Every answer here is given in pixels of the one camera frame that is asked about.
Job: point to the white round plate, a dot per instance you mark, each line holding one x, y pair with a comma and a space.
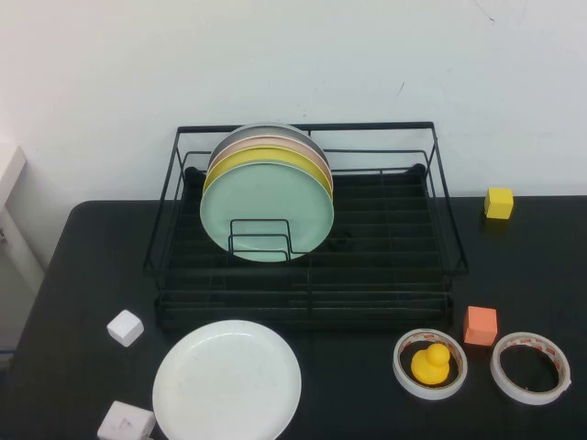
224, 380

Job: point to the mint green plate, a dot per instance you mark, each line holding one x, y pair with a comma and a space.
266, 201

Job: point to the yellow plate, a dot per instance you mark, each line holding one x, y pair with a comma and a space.
257, 156

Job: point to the pink plate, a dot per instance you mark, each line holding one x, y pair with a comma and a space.
250, 144

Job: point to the grey plate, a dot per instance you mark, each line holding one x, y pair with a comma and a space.
257, 130

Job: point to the black plastic drip tray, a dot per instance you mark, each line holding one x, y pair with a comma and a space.
394, 220

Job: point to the white double-sided tape roll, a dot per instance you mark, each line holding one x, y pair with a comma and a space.
403, 380
500, 380

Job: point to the yellow rubber duck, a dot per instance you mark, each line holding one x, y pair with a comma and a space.
431, 366

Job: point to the small white rounded cube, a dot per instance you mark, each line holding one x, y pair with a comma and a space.
124, 327

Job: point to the yellow cube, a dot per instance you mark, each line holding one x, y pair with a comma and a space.
499, 203

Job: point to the orange cube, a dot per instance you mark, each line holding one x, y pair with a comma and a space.
479, 325

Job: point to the large white block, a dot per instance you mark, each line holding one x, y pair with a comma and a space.
124, 421

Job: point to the white cabinet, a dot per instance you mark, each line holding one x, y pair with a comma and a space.
14, 256

